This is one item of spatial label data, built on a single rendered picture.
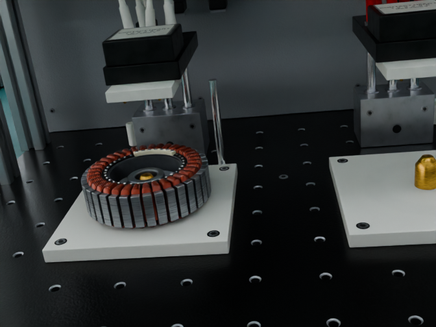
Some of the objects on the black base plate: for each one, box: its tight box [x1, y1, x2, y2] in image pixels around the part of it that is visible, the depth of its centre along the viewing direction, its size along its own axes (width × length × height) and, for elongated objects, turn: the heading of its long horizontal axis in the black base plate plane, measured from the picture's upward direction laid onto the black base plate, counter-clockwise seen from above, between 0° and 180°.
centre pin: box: [415, 154, 436, 190], centre depth 48 cm, size 2×2×3 cm
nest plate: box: [42, 164, 237, 263], centre depth 51 cm, size 15×15×1 cm
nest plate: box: [329, 150, 436, 248], centre depth 49 cm, size 15×15×1 cm
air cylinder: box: [132, 99, 210, 156], centre depth 64 cm, size 5×8×6 cm
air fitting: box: [126, 121, 137, 147], centre depth 63 cm, size 1×1×3 cm
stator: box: [81, 143, 212, 229], centre depth 50 cm, size 11×11×4 cm
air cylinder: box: [354, 81, 435, 148], centre depth 61 cm, size 5×8×6 cm
